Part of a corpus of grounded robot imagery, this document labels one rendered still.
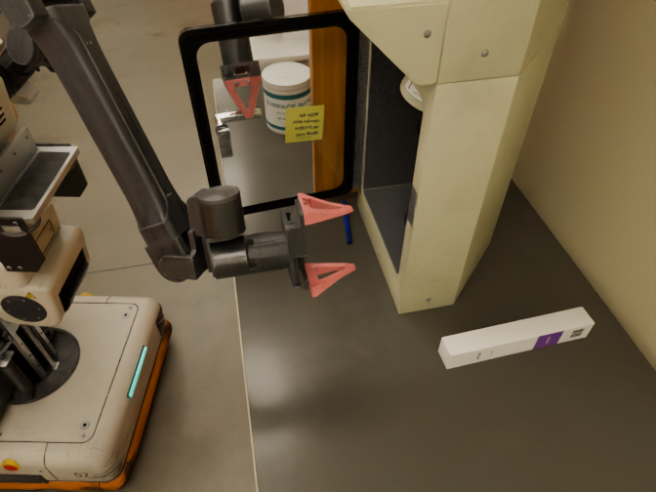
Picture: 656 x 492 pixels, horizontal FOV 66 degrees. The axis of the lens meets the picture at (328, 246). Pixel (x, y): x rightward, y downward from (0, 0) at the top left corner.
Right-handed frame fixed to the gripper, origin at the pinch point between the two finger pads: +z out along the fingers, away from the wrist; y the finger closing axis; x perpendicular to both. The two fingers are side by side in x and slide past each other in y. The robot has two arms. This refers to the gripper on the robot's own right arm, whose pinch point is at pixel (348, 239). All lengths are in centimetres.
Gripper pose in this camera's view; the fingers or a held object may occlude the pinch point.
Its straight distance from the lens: 74.1
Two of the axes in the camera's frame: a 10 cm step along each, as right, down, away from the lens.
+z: 9.8, -1.5, 1.3
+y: -0.6, -8.7, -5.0
